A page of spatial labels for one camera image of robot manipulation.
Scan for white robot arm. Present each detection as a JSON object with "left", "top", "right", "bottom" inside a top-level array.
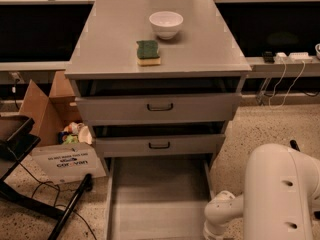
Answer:
[{"left": 203, "top": 144, "right": 320, "bottom": 240}]

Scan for black adapter plug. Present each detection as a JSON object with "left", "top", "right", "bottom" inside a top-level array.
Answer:
[{"left": 262, "top": 51, "right": 274, "bottom": 63}]

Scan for toys in cardboard box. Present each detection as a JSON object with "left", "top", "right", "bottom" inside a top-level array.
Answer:
[{"left": 58, "top": 122, "right": 92, "bottom": 145}]

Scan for grey middle drawer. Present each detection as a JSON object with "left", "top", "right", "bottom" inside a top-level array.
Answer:
[{"left": 94, "top": 134, "right": 225, "bottom": 157}]

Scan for grey drawer cabinet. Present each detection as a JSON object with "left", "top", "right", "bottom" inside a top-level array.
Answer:
[{"left": 64, "top": 0, "right": 252, "bottom": 167}]

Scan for grey bottom drawer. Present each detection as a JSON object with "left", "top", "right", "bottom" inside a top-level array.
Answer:
[{"left": 106, "top": 156, "right": 213, "bottom": 240}]

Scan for black stand left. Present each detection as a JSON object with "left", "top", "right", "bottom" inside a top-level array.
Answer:
[{"left": 0, "top": 115, "right": 92, "bottom": 240}]

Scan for white cable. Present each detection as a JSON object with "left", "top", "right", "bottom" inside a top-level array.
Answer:
[{"left": 267, "top": 57, "right": 307, "bottom": 109}]

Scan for open cardboard box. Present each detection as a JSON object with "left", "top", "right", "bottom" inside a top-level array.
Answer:
[{"left": 19, "top": 71, "right": 106, "bottom": 184}]

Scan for grey top drawer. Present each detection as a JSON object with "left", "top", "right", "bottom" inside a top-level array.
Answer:
[{"left": 75, "top": 93, "right": 241, "bottom": 125}]

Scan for white ceramic bowl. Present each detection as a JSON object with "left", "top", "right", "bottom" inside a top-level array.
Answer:
[{"left": 149, "top": 11, "right": 184, "bottom": 40}]

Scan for green yellow sponge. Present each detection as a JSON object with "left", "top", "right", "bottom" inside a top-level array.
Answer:
[{"left": 136, "top": 40, "right": 161, "bottom": 66}]

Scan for black floor cable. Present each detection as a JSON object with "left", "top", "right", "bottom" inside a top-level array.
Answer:
[{"left": 6, "top": 147, "right": 98, "bottom": 240}]

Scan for white power strip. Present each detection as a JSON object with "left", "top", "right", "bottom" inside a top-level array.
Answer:
[{"left": 275, "top": 52, "right": 313, "bottom": 63}]

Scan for grey drawer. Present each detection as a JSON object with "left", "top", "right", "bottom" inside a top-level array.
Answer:
[
  {"left": 106, "top": 156, "right": 213, "bottom": 240},
  {"left": 94, "top": 134, "right": 225, "bottom": 157},
  {"left": 75, "top": 93, "right": 241, "bottom": 125}
]

